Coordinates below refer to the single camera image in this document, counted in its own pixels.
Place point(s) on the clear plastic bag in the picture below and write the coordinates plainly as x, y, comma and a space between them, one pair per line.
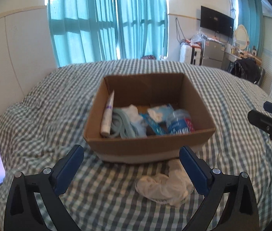
198, 37

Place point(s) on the white cloth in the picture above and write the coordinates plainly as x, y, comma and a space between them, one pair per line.
136, 120

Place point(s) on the white suitcase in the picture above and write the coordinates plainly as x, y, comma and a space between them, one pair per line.
190, 54

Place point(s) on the wooden dressing table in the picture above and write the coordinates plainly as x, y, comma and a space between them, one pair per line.
245, 55

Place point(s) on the white cream tube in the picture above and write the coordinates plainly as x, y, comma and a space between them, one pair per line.
105, 126

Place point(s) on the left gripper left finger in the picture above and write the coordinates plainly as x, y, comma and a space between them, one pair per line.
22, 211

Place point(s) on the black wall television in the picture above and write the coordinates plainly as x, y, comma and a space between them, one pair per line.
216, 21

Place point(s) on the teal curtain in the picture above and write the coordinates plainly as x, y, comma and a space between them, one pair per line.
142, 28
251, 17
82, 31

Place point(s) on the brown cardboard box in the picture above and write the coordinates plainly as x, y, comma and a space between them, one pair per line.
146, 91

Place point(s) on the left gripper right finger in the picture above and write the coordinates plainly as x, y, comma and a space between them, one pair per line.
240, 211

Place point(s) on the right teal curtain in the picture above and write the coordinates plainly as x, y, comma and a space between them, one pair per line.
251, 17

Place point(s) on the black jacket on chair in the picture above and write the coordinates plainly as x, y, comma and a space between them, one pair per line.
246, 69

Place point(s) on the oval white vanity mirror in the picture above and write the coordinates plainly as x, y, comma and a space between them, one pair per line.
241, 37

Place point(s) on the green checkered bed quilt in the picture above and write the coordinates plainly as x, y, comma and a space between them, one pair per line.
50, 120

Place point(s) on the silver mini fridge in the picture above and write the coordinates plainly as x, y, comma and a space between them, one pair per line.
212, 54

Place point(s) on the white plastic bag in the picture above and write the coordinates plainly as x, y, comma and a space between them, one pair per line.
172, 189

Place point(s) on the white padded headboard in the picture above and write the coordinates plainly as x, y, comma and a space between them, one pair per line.
26, 54

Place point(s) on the dark red patterned bag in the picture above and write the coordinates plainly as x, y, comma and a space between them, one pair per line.
149, 57

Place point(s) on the clear plastic water bottle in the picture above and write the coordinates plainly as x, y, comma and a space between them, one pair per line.
179, 122

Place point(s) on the left teal curtain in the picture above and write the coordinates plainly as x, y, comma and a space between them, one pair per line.
82, 31

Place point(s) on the grey folding travel hanger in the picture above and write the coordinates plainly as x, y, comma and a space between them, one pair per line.
121, 125

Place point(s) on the silver pill blister pack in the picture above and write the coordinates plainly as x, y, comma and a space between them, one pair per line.
158, 129

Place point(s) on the blue tissue packet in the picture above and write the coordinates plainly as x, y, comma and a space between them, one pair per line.
160, 113

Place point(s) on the middle teal curtain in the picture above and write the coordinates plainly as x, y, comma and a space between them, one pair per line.
142, 28

